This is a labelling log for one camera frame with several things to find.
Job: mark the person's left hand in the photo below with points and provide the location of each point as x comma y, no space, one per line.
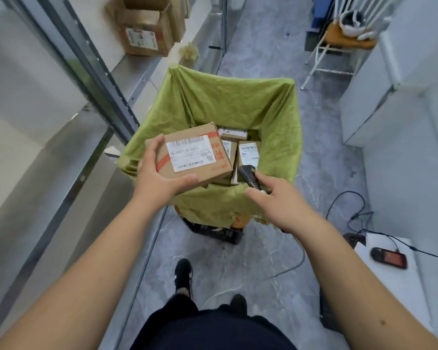
154,185

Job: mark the person's right hand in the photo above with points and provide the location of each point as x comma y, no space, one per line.
283,202

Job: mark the person's right thumb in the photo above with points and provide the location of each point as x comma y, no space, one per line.
257,195

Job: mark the person's left thumb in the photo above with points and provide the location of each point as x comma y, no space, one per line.
154,152

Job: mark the black barcode scanner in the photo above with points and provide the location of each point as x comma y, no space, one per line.
249,176

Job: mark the cardboard box with white label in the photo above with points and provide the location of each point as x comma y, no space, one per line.
195,153

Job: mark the person's left forearm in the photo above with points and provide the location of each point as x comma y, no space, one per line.
76,284

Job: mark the person's right forearm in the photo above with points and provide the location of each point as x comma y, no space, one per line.
357,287

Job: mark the black plastic crate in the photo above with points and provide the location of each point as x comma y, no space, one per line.
215,231

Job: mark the small flat cardboard parcel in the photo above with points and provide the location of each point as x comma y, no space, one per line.
233,134

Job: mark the grey metal shelf rack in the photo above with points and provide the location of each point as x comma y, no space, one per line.
76,116

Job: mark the green cloth bin liner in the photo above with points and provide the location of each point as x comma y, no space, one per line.
237,102

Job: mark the crumpled yellowish paper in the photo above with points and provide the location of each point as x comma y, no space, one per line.
189,52

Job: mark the person's black left shoe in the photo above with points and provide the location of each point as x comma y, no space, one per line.
183,275

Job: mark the person's black shoe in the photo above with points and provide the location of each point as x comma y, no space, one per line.
183,275
238,304

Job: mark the person's black right shoe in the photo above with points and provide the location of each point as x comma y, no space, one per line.
238,304

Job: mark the open cardboard box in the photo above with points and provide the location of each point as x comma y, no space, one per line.
146,30

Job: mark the tall cardboard box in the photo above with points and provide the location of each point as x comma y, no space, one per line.
179,14

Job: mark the person's dark trousers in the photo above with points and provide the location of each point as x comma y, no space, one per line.
211,329

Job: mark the black and red smartphone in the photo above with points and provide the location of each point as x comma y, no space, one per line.
388,258

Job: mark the white metal chair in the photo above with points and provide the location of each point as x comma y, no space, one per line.
332,50

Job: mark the white low table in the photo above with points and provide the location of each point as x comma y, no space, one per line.
394,284

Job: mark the white cabinet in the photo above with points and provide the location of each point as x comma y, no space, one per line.
401,87

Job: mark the orange seat cushion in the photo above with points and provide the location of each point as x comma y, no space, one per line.
346,38

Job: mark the blue box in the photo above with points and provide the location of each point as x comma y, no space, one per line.
323,10

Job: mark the white headset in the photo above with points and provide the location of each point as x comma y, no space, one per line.
354,23

